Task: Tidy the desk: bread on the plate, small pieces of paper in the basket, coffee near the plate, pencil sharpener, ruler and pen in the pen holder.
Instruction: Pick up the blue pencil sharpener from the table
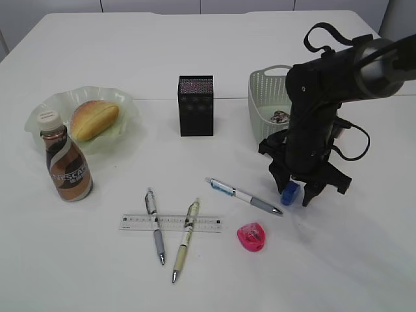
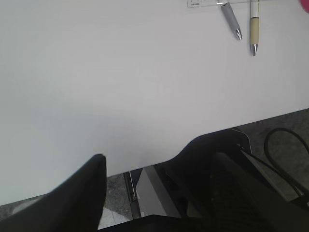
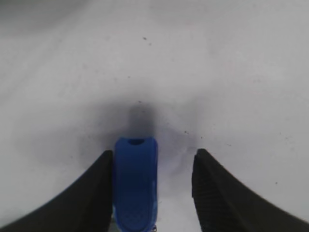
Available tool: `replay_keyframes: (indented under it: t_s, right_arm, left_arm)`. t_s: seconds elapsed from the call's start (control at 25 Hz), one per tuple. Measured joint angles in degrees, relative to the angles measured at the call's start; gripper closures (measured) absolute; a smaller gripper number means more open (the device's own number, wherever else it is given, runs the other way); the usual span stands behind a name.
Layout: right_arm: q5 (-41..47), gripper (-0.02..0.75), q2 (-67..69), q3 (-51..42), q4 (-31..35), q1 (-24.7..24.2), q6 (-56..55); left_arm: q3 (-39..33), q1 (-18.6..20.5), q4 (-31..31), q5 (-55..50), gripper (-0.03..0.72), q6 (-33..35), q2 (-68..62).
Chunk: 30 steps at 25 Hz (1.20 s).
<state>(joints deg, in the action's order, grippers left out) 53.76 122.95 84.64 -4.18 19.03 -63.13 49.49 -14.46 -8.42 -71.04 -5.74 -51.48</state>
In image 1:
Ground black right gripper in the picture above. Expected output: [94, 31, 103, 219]
[258, 130, 352, 207]

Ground blue pencil sharpener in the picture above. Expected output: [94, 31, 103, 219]
[281, 181, 300, 206]

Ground small paper ball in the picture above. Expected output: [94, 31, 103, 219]
[270, 110, 290, 124]

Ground sugared bread roll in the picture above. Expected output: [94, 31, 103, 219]
[70, 100, 120, 141]

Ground brown Nescafe coffee bottle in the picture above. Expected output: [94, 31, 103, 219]
[37, 110, 94, 202]

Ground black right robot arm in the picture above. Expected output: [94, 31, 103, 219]
[259, 35, 415, 207]

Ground pink pencil sharpener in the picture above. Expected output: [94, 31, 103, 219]
[237, 222, 266, 252]

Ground white pen with grey grip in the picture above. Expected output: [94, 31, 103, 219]
[205, 177, 283, 216]

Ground light green plastic basket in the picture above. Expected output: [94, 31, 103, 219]
[248, 65, 291, 143]

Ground beige grip patterned pen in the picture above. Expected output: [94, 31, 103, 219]
[172, 198, 200, 284]

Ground black mesh pen holder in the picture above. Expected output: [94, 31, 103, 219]
[177, 75, 214, 137]

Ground grey grip patterned pen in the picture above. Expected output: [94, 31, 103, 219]
[144, 188, 165, 265]

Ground pale green wavy plate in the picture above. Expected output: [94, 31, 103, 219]
[25, 86, 138, 155]

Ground transparent plastic ruler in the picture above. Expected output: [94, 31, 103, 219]
[119, 214, 224, 233]

